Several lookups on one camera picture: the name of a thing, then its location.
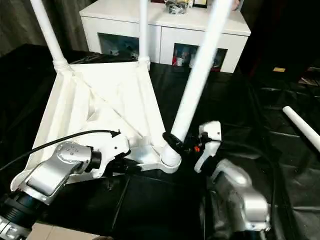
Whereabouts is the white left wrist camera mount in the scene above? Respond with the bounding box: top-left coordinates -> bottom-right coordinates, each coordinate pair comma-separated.
91,129 -> 131,180

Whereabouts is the black side table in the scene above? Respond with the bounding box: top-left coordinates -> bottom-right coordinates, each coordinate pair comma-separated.
297,66 -> 320,88

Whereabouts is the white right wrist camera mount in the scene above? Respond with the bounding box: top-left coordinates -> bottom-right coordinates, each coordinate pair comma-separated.
193,120 -> 223,174

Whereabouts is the white plastic table leg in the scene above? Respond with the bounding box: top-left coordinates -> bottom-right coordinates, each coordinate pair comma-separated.
138,0 -> 151,71
159,0 -> 237,167
282,105 -> 320,152
29,0 -> 73,73

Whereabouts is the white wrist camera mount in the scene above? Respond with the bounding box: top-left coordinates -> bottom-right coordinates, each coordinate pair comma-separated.
193,120 -> 223,174
91,129 -> 131,180

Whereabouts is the dark patterned ornament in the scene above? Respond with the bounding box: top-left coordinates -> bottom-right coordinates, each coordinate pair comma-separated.
163,0 -> 190,15

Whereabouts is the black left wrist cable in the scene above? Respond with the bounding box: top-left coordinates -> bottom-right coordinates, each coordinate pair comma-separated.
0,129 -> 122,171

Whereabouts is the grey curtain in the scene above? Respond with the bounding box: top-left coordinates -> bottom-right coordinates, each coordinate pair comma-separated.
0,0 -> 90,58

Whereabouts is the black mat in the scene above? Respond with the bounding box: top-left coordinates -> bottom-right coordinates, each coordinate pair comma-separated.
0,43 -> 320,240

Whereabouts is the white plastic table top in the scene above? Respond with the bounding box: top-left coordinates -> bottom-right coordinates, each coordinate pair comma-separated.
11,61 -> 182,193

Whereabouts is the white cabinet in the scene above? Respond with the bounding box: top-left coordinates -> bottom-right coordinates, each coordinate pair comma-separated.
79,0 -> 252,73

